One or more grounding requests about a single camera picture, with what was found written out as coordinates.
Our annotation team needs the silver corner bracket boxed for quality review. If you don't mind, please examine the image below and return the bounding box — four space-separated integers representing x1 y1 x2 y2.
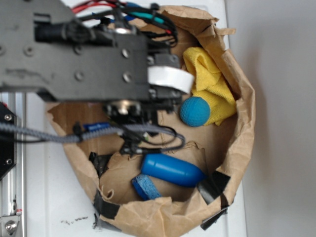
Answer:
0 215 23 237

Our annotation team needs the blue plastic bottle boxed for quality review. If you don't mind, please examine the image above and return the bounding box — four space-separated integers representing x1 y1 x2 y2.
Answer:
141 154 206 188

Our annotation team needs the teal dimpled ball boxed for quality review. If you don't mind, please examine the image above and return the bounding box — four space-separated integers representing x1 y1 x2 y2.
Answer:
180 97 211 127

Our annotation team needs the blue sponge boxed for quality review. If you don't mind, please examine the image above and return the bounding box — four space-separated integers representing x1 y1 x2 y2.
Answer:
131 174 162 200

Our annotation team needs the aluminium extrusion rail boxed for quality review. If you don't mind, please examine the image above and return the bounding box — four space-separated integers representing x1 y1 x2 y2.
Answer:
0 92 26 237

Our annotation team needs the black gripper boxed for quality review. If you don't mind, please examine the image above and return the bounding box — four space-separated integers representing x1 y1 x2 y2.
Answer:
0 0 194 123

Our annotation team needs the black octagonal mount plate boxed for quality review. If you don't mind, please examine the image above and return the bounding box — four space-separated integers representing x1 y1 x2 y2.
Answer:
0 102 16 180

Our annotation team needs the yellow cloth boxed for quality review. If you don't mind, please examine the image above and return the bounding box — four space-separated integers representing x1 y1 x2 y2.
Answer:
183 47 237 126

